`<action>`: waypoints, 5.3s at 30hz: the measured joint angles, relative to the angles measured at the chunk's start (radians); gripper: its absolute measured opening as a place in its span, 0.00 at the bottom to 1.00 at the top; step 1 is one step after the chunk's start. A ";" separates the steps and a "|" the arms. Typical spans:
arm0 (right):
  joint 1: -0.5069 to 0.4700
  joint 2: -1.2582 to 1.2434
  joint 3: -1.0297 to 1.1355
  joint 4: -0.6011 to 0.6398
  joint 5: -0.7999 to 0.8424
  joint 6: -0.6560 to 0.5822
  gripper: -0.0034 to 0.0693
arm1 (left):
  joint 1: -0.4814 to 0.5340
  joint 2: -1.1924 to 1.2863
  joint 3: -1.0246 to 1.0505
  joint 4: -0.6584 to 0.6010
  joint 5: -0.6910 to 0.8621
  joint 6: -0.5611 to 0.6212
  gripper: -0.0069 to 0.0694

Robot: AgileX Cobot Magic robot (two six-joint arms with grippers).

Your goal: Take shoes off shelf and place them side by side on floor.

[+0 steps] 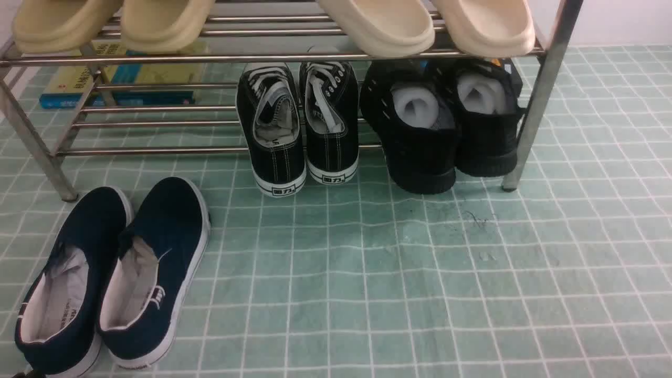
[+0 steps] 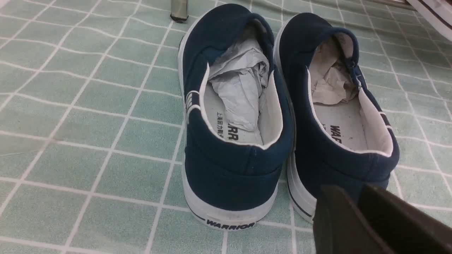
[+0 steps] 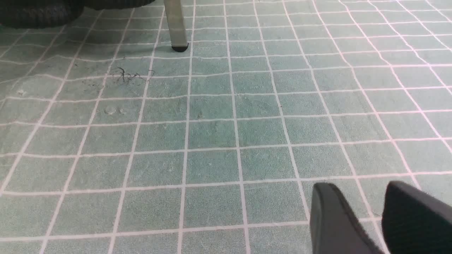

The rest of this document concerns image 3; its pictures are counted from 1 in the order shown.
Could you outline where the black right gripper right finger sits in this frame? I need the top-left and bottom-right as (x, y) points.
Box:
(382, 181), (452, 254)

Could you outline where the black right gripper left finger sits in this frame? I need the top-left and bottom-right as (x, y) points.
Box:
(310, 183), (383, 254)

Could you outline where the steel shoe rack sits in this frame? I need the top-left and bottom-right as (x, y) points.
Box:
(163, 0), (189, 53)

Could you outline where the green grid floor mat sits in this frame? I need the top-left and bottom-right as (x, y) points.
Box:
(0, 0), (452, 254)

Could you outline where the black mesh sneaker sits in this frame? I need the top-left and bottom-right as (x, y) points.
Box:
(0, 0), (84, 29)

